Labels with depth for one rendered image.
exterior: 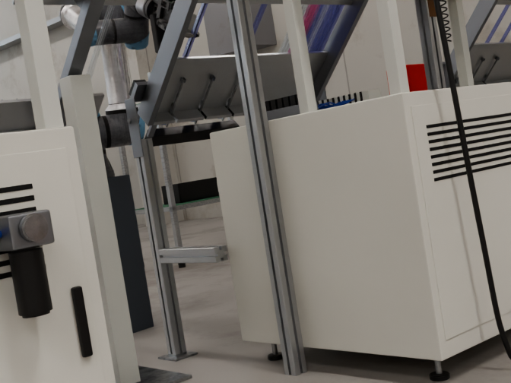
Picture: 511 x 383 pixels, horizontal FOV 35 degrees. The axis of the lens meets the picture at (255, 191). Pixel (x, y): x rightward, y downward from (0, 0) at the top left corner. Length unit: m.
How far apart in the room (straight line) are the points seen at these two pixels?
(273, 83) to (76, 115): 0.80
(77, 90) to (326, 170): 0.68
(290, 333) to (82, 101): 0.78
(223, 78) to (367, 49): 4.65
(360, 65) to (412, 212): 5.46
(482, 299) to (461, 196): 0.23
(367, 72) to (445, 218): 5.38
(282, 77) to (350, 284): 1.00
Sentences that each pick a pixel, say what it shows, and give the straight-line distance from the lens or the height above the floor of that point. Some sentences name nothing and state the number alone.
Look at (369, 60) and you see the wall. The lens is 7.08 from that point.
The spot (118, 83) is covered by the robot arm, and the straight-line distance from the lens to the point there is 2.92.
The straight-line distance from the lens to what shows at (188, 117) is 2.46.
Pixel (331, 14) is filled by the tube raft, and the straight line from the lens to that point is 2.66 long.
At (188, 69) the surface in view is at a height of 0.82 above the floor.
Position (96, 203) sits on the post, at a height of 0.48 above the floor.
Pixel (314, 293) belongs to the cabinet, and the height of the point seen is 0.20.
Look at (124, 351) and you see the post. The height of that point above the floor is 0.10.
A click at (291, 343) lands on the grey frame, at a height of 0.08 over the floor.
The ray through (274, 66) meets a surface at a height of 0.81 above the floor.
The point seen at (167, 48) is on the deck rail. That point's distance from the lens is 2.27.
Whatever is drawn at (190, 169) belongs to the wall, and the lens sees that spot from 8.69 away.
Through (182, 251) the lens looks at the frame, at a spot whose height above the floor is 0.31.
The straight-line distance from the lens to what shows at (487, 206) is 1.89.
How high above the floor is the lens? 0.53
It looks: 2 degrees down
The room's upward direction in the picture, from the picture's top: 9 degrees counter-clockwise
